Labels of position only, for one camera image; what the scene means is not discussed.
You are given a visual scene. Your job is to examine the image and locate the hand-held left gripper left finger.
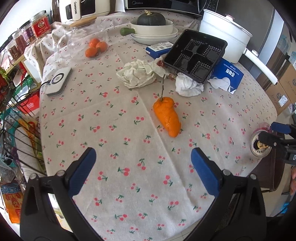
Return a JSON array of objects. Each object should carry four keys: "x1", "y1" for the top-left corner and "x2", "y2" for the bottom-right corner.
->
[{"x1": 20, "y1": 147, "x2": 104, "y2": 241}]

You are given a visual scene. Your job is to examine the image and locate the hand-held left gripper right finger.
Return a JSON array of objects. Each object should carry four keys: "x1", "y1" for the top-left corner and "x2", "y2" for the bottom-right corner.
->
[{"x1": 191, "y1": 147, "x2": 267, "y2": 241}]

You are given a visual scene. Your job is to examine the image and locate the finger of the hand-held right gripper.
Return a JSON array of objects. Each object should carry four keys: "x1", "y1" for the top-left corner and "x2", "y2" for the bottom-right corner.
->
[
  {"x1": 271, "y1": 122, "x2": 296, "y2": 135},
  {"x1": 258, "y1": 131, "x2": 296, "y2": 149}
]

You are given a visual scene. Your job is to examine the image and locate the drink can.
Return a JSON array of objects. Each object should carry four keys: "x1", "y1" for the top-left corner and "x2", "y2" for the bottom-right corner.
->
[{"x1": 250, "y1": 122, "x2": 273, "y2": 158}]

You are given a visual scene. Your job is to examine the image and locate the cream tissue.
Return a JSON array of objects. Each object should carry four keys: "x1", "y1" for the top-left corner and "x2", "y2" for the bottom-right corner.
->
[{"x1": 116, "y1": 59, "x2": 157, "y2": 88}]

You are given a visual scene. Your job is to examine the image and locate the person's right hand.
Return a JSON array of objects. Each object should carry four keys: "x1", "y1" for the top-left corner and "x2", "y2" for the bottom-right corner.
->
[{"x1": 289, "y1": 166, "x2": 296, "y2": 195}]

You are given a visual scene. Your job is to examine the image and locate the brown chair back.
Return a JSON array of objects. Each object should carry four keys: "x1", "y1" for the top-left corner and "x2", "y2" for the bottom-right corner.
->
[{"x1": 254, "y1": 148, "x2": 288, "y2": 191}]

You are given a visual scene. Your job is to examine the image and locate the cardboard box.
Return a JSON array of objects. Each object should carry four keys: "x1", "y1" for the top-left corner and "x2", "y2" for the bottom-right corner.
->
[{"x1": 266, "y1": 62, "x2": 296, "y2": 115}]

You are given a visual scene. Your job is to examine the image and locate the cherry print tablecloth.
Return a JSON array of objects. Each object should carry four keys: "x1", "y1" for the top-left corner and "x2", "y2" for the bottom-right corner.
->
[{"x1": 24, "y1": 10, "x2": 278, "y2": 241}]

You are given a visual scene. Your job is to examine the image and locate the white paper roll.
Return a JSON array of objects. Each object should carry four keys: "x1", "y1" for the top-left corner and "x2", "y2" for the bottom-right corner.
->
[{"x1": 14, "y1": 132, "x2": 44, "y2": 176}]

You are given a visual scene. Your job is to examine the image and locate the yellow printed bag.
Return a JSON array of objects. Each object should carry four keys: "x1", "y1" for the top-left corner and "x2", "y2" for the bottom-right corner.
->
[{"x1": 23, "y1": 120, "x2": 42, "y2": 149}]

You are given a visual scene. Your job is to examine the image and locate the orange lump on stick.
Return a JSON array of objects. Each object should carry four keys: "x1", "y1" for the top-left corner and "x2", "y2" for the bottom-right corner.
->
[{"x1": 153, "y1": 74, "x2": 182, "y2": 138}]

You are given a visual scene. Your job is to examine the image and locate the blue tissue pack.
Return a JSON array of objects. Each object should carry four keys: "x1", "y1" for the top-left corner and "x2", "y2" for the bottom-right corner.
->
[{"x1": 208, "y1": 58, "x2": 244, "y2": 94}]

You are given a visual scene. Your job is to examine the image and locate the orange printed bag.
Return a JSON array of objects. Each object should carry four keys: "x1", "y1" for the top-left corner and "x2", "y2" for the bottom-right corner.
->
[{"x1": 0, "y1": 183, "x2": 23, "y2": 224}]

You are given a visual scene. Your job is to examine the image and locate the red box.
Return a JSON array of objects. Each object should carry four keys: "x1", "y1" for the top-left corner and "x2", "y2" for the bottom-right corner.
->
[{"x1": 17, "y1": 93, "x2": 40, "y2": 116}]

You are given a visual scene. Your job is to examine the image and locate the crumpled white tissue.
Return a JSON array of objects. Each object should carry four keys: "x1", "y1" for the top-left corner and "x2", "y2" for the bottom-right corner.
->
[{"x1": 175, "y1": 72, "x2": 205, "y2": 97}]

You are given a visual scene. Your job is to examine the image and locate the grey refrigerator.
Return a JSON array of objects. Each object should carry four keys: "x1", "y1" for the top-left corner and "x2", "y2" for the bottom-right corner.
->
[{"x1": 240, "y1": 0, "x2": 292, "y2": 70}]

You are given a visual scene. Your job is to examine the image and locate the green packet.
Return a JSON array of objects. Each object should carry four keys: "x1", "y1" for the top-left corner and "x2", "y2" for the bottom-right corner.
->
[{"x1": 13, "y1": 76, "x2": 35, "y2": 95}]

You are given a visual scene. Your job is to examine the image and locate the white pot with lid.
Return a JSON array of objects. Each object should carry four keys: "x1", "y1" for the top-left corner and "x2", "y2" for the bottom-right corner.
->
[{"x1": 199, "y1": 9, "x2": 278, "y2": 85}]

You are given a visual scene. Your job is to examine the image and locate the black plastic compartment tray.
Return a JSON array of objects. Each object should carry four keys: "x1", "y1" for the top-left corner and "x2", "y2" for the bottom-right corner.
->
[{"x1": 163, "y1": 29, "x2": 228, "y2": 83}]

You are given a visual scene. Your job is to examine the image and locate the glass teapot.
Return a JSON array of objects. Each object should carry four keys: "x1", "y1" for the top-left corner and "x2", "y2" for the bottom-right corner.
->
[{"x1": 57, "y1": 16, "x2": 109, "y2": 59}]

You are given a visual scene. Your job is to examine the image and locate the wooden shelf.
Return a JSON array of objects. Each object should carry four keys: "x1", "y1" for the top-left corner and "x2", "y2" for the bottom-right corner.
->
[{"x1": 5, "y1": 54, "x2": 29, "y2": 75}]

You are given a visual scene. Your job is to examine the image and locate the small blue white box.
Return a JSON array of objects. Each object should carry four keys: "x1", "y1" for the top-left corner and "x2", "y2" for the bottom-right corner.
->
[{"x1": 146, "y1": 42, "x2": 174, "y2": 58}]

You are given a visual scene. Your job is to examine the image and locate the glass jar dried fruit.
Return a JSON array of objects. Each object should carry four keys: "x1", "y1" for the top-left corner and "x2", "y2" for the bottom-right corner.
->
[
  {"x1": 5, "y1": 42, "x2": 18, "y2": 63},
  {"x1": 13, "y1": 31, "x2": 26, "y2": 55}
]

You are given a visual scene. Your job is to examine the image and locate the white plate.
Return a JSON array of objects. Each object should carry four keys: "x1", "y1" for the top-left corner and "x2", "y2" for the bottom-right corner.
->
[{"x1": 131, "y1": 27, "x2": 179, "y2": 40}]

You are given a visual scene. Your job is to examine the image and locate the green rounded object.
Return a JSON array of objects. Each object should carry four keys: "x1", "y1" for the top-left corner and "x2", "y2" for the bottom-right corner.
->
[{"x1": 120, "y1": 27, "x2": 136, "y2": 36}]

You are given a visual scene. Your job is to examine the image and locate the purple label jar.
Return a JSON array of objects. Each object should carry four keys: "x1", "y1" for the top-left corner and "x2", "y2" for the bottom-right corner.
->
[{"x1": 21, "y1": 24, "x2": 35, "y2": 45}]

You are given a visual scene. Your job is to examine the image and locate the wooden teapot lid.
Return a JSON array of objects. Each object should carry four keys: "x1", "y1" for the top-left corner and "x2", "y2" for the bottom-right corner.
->
[{"x1": 69, "y1": 16, "x2": 97, "y2": 28}]

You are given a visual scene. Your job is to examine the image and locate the white bowl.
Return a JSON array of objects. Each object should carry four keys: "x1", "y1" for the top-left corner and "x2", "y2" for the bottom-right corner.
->
[{"x1": 130, "y1": 19, "x2": 174, "y2": 35}]

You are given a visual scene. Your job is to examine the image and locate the dark green squash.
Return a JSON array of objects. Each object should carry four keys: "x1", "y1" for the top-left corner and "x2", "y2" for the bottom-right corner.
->
[{"x1": 137, "y1": 10, "x2": 166, "y2": 25}]

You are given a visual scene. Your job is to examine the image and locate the white kitchen appliance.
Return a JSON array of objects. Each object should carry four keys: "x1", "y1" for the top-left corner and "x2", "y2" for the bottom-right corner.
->
[{"x1": 60, "y1": 0, "x2": 110, "y2": 21}]

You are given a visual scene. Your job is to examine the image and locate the microwave oven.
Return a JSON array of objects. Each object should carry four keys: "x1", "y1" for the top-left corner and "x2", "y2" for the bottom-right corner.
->
[{"x1": 125, "y1": 0, "x2": 218, "y2": 15}]

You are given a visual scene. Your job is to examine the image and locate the black wire rack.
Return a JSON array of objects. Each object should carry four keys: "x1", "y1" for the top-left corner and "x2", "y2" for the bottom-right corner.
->
[{"x1": 0, "y1": 81, "x2": 47, "y2": 179}]

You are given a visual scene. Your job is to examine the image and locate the white wireless charger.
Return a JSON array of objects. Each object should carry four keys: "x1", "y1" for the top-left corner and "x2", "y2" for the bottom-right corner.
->
[{"x1": 45, "y1": 67, "x2": 73, "y2": 96}]

